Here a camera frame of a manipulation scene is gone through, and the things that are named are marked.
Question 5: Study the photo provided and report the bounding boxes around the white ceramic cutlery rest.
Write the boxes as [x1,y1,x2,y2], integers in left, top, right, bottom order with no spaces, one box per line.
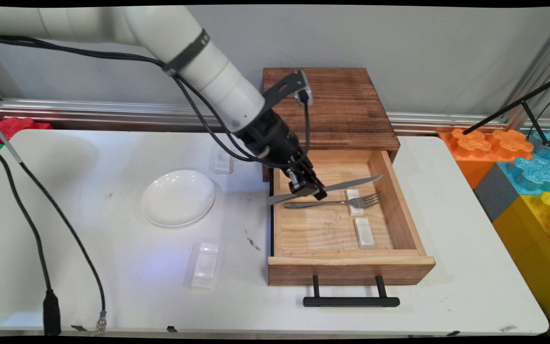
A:
[190,241,221,290]
[345,189,365,217]
[353,217,375,249]
[213,145,234,175]

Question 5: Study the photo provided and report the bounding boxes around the round white ceramic plate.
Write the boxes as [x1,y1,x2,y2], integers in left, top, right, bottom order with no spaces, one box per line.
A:
[141,170,216,228]

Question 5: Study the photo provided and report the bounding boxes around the black tripod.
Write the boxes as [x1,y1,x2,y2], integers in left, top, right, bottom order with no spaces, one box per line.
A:
[463,72,550,153]

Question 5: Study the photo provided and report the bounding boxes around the orange foam block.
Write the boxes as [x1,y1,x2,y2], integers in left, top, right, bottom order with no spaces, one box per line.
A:
[439,128,535,190]

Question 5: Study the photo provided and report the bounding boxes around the blue foam block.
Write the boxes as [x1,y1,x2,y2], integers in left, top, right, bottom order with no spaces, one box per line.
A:
[497,130,550,197]

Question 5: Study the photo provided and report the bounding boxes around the steel fork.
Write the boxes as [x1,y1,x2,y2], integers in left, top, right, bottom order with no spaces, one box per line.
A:
[283,192,385,210]

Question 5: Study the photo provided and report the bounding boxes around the serrated steel table knife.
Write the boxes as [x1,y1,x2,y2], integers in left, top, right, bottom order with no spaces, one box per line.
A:
[268,175,384,205]

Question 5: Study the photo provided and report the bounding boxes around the dark wooden cabinet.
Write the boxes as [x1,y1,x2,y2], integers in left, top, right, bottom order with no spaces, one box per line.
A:
[262,67,401,183]

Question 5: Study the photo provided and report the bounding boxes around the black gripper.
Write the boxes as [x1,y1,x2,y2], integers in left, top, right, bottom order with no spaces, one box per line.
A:
[235,111,328,201]

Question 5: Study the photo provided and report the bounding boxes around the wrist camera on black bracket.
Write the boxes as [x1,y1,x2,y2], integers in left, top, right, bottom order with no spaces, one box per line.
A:
[262,70,313,108]

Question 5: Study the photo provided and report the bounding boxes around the black drawer handle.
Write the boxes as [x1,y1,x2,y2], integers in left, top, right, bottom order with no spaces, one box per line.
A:
[302,275,401,308]

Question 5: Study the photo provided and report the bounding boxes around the thick black cable with plug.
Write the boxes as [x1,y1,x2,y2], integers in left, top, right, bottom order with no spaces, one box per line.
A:
[0,112,62,336]

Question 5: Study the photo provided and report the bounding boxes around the thin cable with silver connector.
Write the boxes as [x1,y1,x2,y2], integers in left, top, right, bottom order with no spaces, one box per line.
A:
[0,129,108,336]

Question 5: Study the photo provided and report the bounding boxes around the red foam piece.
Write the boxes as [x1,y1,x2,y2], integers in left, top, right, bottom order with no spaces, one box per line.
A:
[0,116,53,140]

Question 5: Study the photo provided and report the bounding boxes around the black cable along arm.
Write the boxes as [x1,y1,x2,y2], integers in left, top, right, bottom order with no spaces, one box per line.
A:
[0,33,311,169]

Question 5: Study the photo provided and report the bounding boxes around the black strap around arm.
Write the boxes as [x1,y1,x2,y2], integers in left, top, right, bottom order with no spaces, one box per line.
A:
[162,29,210,76]

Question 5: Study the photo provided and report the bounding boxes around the light wooden drawer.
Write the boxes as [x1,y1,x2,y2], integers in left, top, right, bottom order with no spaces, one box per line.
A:
[267,149,437,287]

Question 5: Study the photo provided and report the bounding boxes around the aluminium frame rail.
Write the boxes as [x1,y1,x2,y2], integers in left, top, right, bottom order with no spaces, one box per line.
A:
[0,97,550,135]

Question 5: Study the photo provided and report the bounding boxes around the grey foam block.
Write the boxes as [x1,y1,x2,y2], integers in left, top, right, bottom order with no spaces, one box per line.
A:
[473,162,522,223]

